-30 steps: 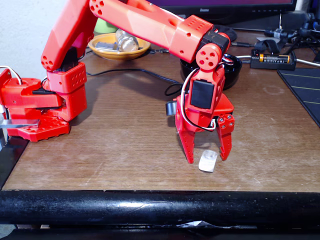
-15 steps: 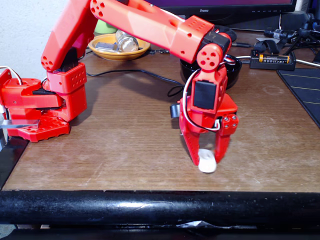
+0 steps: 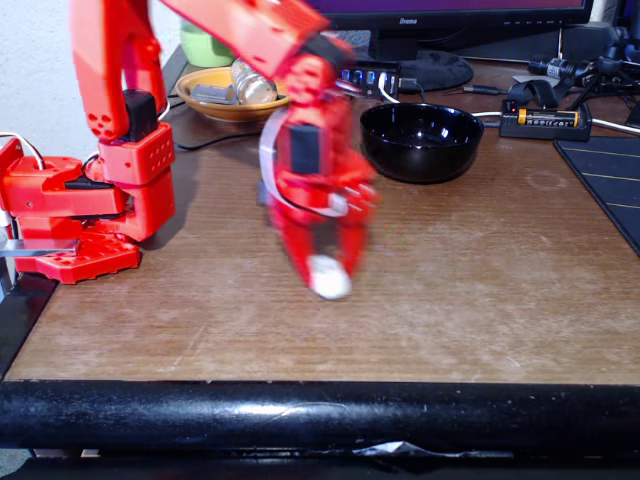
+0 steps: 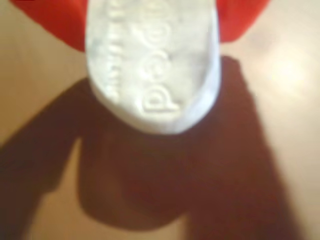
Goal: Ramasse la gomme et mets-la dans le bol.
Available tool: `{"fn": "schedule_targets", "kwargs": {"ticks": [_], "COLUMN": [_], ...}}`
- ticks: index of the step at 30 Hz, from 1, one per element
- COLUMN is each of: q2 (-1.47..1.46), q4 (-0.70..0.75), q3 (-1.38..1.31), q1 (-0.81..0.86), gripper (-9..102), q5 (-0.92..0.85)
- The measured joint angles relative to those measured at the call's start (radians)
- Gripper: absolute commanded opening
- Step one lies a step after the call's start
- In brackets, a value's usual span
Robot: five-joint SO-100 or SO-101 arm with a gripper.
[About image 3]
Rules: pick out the white eraser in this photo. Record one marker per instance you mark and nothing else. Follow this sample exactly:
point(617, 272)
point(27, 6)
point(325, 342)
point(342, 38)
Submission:
point(330, 280)

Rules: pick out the black bowl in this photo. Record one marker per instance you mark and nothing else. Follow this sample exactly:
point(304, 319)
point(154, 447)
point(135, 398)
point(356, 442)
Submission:
point(422, 145)

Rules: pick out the black usb hub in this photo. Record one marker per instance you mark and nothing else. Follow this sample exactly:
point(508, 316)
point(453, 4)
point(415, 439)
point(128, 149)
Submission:
point(375, 80)

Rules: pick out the clear glass jar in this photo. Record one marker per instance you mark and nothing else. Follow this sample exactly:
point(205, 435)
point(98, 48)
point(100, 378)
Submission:
point(255, 85)

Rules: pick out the yellow dish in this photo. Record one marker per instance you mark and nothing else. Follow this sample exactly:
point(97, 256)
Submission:
point(225, 111)

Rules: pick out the grey metal piece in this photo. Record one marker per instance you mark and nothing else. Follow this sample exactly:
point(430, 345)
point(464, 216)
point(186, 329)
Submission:
point(212, 94)

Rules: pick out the black table edge bar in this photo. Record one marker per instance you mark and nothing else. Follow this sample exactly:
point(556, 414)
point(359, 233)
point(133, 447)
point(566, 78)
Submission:
point(320, 415)

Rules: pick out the green cup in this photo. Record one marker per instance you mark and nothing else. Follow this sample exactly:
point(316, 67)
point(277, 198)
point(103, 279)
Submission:
point(200, 50)

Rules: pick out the black battery charger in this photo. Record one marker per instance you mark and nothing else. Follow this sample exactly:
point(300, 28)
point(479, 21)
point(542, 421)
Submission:
point(545, 131)

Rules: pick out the black computer monitor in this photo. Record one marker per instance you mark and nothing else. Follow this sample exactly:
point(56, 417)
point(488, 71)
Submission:
point(450, 15)

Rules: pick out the yellow and black battery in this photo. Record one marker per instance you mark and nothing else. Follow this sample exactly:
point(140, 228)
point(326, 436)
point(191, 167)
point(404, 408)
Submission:
point(547, 117)

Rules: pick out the metal clamp bar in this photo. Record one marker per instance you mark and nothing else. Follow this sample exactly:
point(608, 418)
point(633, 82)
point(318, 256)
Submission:
point(40, 247)

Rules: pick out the black mat with yellow lines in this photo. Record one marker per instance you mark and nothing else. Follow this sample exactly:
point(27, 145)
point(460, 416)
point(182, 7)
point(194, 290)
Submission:
point(610, 180)

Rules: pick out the black flashlight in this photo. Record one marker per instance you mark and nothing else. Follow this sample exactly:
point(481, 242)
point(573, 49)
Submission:
point(560, 67)

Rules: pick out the black tripod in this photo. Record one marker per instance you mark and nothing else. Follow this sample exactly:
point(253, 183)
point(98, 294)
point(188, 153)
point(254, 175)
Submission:
point(607, 65)

